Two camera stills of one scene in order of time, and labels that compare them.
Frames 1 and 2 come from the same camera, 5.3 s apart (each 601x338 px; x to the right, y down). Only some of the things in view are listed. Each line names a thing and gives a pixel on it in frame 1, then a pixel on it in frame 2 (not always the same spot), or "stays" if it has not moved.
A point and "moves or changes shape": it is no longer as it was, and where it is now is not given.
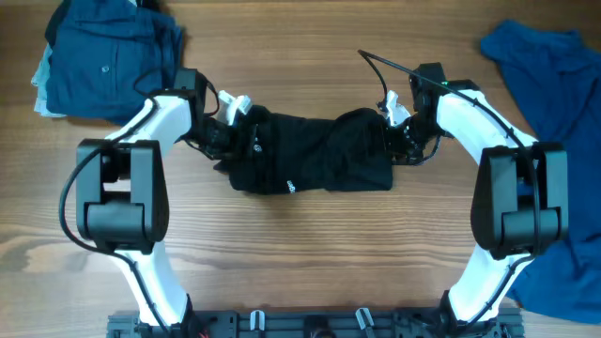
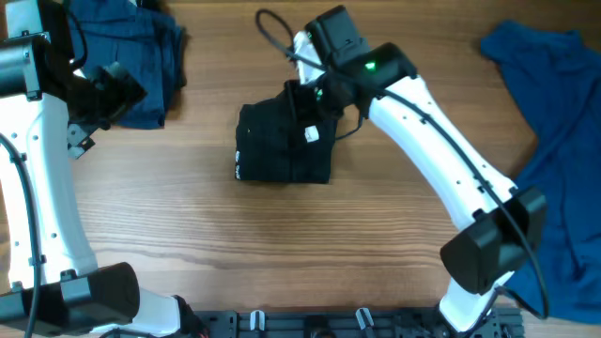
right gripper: (401, 141) → (306, 100)
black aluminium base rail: (506, 324) stays
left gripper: (224, 142) → (111, 87)
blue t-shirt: (553, 78) stays
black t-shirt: (286, 154) moves or changes shape
